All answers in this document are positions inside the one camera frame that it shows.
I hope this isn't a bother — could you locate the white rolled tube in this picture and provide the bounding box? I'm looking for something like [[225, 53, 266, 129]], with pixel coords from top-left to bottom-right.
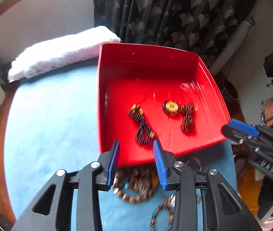
[[209, 16, 255, 76]]

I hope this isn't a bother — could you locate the red metal tin box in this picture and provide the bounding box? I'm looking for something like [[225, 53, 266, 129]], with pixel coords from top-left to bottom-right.
[[97, 43, 230, 166]]

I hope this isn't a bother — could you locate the dark beaded strap bracelet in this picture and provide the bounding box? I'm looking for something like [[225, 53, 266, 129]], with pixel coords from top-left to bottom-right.
[[128, 104, 157, 146]]

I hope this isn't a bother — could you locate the silver wrist watch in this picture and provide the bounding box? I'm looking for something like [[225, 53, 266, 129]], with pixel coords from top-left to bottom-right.
[[162, 194, 176, 209]]

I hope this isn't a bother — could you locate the dark crystal bead cluster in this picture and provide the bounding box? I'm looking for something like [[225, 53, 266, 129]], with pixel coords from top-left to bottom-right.
[[128, 167, 153, 197]]

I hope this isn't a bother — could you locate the brown wooden bead bracelet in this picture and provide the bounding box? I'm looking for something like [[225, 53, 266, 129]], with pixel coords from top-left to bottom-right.
[[112, 168, 159, 203]]

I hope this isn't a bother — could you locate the white lace folded cloth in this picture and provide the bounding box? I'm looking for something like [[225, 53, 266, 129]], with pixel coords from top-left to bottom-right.
[[8, 26, 121, 82]]

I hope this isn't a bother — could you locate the silver bangle bracelet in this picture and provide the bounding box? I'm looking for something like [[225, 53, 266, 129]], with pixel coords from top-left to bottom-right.
[[185, 156, 202, 173]]

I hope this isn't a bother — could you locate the multicolour small bead bracelet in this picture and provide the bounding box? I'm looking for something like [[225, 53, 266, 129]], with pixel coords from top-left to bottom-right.
[[150, 203, 175, 231]]

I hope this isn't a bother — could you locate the dark floral curtain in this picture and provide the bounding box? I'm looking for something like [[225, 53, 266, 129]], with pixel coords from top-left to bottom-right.
[[94, 0, 257, 66]]

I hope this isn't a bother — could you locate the light blue table cloth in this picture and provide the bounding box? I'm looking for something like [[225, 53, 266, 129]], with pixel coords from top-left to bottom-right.
[[4, 58, 237, 230]]

